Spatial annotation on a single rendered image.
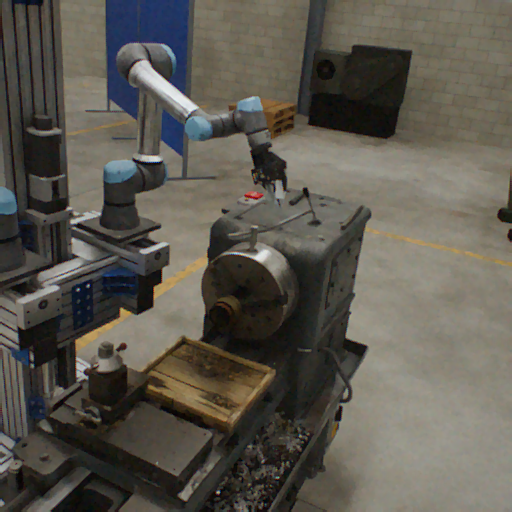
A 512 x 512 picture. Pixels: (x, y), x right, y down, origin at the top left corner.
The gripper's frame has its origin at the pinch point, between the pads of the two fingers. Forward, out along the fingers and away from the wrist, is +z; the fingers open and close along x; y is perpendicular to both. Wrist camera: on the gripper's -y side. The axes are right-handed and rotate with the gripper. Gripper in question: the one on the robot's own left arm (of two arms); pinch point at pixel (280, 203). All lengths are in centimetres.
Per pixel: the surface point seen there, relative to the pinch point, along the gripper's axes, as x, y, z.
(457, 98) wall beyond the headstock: -89, -972, 29
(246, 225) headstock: -16.1, -1.1, 5.5
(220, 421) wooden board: -8, 55, 48
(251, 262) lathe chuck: -6.1, 18.8, 13.8
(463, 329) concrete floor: 0, -216, 151
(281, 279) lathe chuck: 1.3, 16.2, 21.6
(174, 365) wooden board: -33, 39, 38
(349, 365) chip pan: -13, -45, 85
